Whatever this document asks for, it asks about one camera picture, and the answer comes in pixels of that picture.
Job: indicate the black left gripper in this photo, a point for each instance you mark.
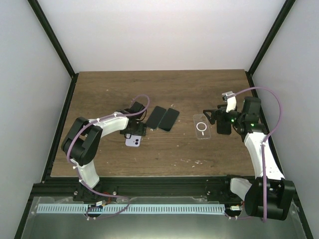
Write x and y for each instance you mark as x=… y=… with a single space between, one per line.
x=140 y=131

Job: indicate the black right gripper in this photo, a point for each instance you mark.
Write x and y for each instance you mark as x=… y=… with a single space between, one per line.
x=215 y=112

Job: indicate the clear magsafe phone case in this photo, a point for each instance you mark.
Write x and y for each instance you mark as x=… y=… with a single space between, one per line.
x=201 y=125

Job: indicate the lavender phone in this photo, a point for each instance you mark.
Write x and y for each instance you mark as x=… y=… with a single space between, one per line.
x=132 y=140

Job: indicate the black phone case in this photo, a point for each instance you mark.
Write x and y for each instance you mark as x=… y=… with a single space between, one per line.
x=223 y=127

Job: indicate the black phone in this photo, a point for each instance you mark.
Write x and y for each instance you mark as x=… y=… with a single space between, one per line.
x=155 y=117

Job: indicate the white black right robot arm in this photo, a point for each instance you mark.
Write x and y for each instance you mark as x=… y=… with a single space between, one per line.
x=269 y=196

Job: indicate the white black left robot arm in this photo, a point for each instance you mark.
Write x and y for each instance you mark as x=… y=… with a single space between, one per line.
x=174 y=162

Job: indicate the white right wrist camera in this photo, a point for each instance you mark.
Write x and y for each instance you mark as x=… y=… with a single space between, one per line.
x=230 y=99

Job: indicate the light blue slotted cable duct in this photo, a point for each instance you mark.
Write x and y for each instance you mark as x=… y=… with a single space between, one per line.
x=201 y=209

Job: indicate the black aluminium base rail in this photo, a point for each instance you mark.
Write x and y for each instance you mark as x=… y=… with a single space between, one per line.
x=215 y=188

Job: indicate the black frame post left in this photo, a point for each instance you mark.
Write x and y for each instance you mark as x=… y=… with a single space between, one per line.
x=39 y=13

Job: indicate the black frame post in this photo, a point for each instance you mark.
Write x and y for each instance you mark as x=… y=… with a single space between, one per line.
x=39 y=13
x=282 y=15

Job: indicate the black frame post right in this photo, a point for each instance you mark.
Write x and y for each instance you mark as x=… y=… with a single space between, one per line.
x=282 y=15

